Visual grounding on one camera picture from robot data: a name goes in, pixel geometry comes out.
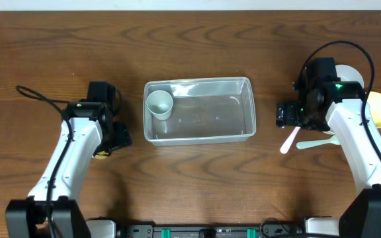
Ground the grey paper cup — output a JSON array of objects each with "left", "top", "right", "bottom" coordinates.
[{"left": 146, "top": 90, "right": 173, "bottom": 120}]

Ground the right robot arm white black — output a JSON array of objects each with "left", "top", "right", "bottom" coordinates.
[{"left": 276, "top": 58, "right": 381, "bottom": 237}]

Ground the yellow plastic bowl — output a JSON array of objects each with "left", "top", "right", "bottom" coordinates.
[{"left": 368, "top": 91, "right": 381, "bottom": 128}]

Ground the mint green plastic spoon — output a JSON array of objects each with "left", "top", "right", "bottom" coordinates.
[{"left": 296, "top": 135, "right": 340, "bottom": 149}]

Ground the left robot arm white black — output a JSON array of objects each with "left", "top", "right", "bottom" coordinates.
[{"left": 5, "top": 81, "right": 132, "bottom": 237}]

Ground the white plastic fork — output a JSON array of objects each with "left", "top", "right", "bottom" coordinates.
[{"left": 280, "top": 127, "right": 300, "bottom": 154}]

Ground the clear plastic container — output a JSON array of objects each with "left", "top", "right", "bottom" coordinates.
[{"left": 143, "top": 77, "right": 257, "bottom": 146}]

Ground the yellow paper cup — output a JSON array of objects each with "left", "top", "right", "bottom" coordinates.
[{"left": 93, "top": 151, "right": 110, "bottom": 160}]

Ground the black mounting rail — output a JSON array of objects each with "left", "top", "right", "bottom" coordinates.
[{"left": 86, "top": 217, "right": 343, "bottom": 238}]

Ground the grey plastic bowl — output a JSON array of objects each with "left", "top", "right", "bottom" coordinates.
[{"left": 335, "top": 64, "right": 364, "bottom": 88}]

